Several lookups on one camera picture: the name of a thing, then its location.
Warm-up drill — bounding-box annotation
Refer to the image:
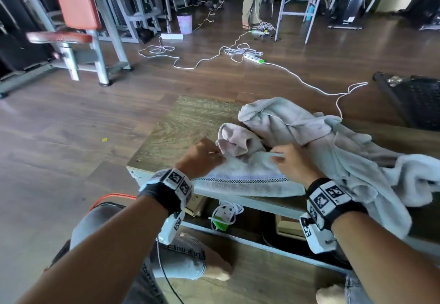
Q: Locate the black wristband with marker tags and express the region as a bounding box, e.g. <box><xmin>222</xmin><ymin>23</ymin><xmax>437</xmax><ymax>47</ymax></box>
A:
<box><xmin>137</xmin><ymin>168</ymin><xmax>195</xmax><ymax>216</ymax></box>
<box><xmin>305</xmin><ymin>177</ymin><xmax>369</xmax><ymax>232</ymax></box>

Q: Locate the black basket orange rim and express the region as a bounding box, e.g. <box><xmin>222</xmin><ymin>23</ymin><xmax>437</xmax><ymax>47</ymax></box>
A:
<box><xmin>88</xmin><ymin>193</ymin><xmax>139</xmax><ymax>212</ymax></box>

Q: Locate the person's right hand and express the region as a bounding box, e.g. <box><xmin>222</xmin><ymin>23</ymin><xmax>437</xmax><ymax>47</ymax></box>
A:
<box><xmin>269</xmin><ymin>142</ymin><xmax>328</xmax><ymax>192</ymax></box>

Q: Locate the black camera cable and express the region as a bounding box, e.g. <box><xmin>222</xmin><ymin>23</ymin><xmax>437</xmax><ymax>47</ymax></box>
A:
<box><xmin>156</xmin><ymin>239</ymin><xmax>187</xmax><ymax>304</ymax></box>

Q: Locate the black gym equipment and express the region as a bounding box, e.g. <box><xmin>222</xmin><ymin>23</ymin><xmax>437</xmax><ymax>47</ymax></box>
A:
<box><xmin>398</xmin><ymin>0</ymin><xmax>440</xmax><ymax>32</ymax></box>

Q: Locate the long white cable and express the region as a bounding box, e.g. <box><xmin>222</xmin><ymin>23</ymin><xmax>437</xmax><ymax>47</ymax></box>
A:
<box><xmin>264</xmin><ymin>61</ymin><xmax>369</xmax><ymax>120</ymax></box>

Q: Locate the white folding table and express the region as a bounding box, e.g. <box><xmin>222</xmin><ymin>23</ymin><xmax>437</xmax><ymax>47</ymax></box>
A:
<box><xmin>274</xmin><ymin>0</ymin><xmax>340</xmax><ymax>45</ymax></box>

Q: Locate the person's right forearm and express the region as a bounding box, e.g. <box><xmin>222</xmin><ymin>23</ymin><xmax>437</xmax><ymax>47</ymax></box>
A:
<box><xmin>331</xmin><ymin>210</ymin><xmax>440</xmax><ymax>304</ymax></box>

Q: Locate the person's left forearm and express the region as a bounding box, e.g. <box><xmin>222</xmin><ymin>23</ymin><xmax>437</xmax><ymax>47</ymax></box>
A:
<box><xmin>15</xmin><ymin>195</ymin><xmax>170</xmax><ymax>304</ymax></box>

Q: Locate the heap of grey towels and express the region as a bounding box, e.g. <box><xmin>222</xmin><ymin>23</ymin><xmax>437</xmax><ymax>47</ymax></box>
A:
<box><xmin>216</xmin><ymin>97</ymin><xmax>440</xmax><ymax>242</ymax></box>

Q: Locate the person's left hand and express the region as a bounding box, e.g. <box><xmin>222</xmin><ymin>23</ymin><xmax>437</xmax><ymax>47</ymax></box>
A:
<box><xmin>174</xmin><ymin>137</ymin><xmax>227</xmax><ymax>181</ymax></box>

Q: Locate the white green socket adapter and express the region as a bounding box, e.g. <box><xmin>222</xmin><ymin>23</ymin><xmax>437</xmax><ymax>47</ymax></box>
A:
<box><xmin>208</xmin><ymin>201</ymin><xmax>245</xmax><ymax>232</ymax></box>

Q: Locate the orange padded gym machine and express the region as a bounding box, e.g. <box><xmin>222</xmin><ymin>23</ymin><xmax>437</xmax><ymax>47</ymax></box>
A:
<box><xmin>0</xmin><ymin>0</ymin><xmax>134</xmax><ymax>99</ymax></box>

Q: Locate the cardboard box with label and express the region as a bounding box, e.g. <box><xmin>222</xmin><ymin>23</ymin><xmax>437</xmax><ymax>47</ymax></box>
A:
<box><xmin>185</xmin><ymin>193</ymin><xmax>209</xmax><ymax>218</ymax></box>

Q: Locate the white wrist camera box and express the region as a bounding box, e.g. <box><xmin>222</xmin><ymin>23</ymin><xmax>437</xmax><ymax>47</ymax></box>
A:
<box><xmin>298</xmin><ymin>212</ymin><xmax>338</xmax><ymax>255</ymax></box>
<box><xmin>157</xmin><ymin>211</ymin><xmax>187</xmax><ymax>246</ymax></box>

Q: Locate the blue water bottle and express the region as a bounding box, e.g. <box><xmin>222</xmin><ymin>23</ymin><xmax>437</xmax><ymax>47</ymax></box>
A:
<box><xmin>305</xmin><ymin>0</ymin><xmax>318</xmax><ymax>22</ymax></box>

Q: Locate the person's left leg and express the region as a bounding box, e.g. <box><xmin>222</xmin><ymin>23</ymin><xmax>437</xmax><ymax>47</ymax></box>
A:
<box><xmin>44</xmin><ymin>201</ymin><xmax>208</xmax><ymax>304</ymax></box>

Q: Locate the grey towel striped border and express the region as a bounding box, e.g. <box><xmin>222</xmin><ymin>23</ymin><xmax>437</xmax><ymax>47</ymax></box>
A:
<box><xmin>190</xmin><ymin>150</ymin><xmax>307</xmax><ymax>199</ymax></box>

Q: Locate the tangled white cable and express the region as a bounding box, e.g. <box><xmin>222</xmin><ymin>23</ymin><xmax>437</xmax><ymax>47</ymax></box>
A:
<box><xmin>222</xmin><ymin>22</ymin><xmax>275</xmax><ymax>63</ymax></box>

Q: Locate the person's right foot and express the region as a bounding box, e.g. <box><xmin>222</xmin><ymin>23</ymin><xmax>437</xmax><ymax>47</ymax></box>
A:
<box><xmin>315</xmin><ymin>283</ymin><xmax>347</xmax><ymax>304</ymax></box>

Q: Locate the plain cardboard box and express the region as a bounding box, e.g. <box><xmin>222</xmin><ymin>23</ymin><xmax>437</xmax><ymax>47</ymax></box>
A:
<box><xmin>275</xmin><ymin>215</ymin><xmax>307</xmax><ymax>241</ymax></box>

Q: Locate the black perforated platform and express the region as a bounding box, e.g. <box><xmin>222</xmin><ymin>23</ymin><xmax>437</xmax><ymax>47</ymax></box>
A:
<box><xmin>372</xmin><ymin>71</ymin><xmax>440</xmax><ymax>132</ymax></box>

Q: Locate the grey weight machine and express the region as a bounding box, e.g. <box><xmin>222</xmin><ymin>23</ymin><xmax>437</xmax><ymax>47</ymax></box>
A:
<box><xmin>96</xmin><ymin>0</ymin><xmax>173</xmax><ymax>44</ymax></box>

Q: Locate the purple waste bin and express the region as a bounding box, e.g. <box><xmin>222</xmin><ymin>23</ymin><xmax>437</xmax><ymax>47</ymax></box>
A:
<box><xmin>176</xmin><ymin>12</ymin><xmax>194</xmax><ymax>36</ymax></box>

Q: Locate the low wooden table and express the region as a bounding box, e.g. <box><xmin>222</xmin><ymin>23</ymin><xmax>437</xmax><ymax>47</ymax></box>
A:
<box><xmin>126</xmin><ymin>165</ymin><xmax>440</xmax><ymax>277</ymax></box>

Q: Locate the looped white cable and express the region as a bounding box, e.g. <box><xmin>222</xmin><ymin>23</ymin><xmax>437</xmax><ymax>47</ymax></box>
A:
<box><xmin>138</xmin><ymin>34</ymin><xmax>241</xmax><ymax>71</ymax></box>

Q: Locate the black elliptical trainer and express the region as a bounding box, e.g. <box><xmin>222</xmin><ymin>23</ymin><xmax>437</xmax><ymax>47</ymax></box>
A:
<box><xmin>325</xmin><ymin>0</ymin><xmax>390</xmax><ymax>31</ymax></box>

